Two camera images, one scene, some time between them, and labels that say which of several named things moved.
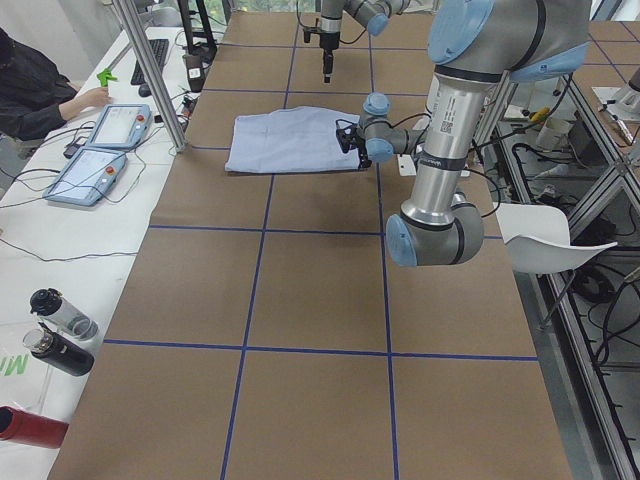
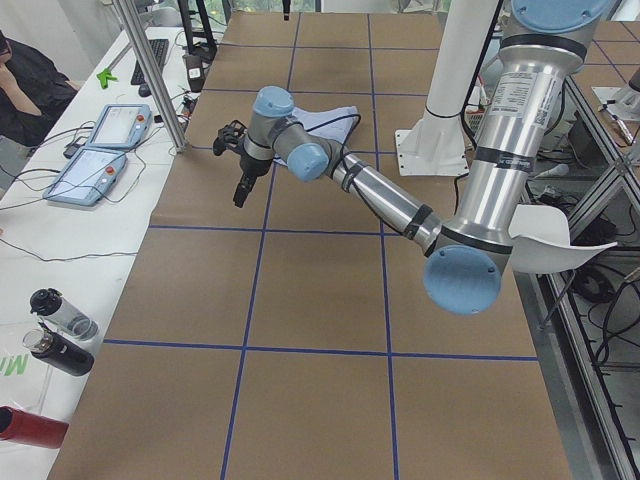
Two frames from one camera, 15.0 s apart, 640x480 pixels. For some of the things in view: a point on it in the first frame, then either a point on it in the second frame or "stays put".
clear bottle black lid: [49, 304] stays put
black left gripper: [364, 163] → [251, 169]
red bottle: [30, 428] stays put
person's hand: [94, 97] → [7, 80]
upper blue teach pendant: [121, 125] stays put
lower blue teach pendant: [87, 177] stays put
